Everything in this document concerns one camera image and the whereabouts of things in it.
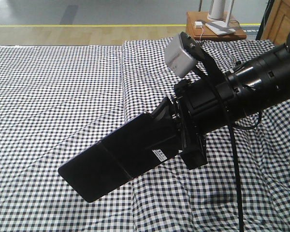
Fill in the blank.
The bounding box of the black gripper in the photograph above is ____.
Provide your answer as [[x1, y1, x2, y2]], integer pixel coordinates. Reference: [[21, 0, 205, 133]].
[[151, 79, 227, 169]]

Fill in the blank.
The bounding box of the black foldable smartphone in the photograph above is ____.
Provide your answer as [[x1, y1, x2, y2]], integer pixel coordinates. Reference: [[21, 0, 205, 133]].
[[58, 113, 179, 203]]

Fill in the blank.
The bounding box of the checkered bed sheet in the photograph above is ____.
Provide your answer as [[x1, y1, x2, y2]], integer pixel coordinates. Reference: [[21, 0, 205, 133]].
[[0, 46, 134, 232]]

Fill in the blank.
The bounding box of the checkered folded quilt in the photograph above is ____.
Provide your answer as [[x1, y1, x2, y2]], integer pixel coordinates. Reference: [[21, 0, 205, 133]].
[[122, 38, 290, 232]]

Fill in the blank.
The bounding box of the white charger adapter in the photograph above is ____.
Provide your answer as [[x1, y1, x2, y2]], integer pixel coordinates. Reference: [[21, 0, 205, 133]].
[[194, 21, 203, 29]]

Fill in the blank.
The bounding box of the wooden nightstand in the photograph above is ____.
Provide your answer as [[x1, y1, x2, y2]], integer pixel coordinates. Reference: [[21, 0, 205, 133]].
[[186, 11, 247, 42]]

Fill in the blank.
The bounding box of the white cylindrical speaker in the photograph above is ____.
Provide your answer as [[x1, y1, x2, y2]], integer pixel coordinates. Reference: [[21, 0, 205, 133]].
[[207, 0, 226, 21]]

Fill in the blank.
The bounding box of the wooden headboard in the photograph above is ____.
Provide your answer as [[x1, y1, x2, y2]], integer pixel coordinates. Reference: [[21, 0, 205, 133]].
[[261, 0, 290, 45]]

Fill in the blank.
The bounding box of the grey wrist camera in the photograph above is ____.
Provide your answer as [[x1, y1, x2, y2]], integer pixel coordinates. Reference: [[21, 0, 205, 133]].
[[164, 32, 198, 78]]

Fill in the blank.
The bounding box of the black camera cable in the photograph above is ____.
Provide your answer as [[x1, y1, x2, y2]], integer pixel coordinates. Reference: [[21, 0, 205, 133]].
[[193, 65, 263, 232]]

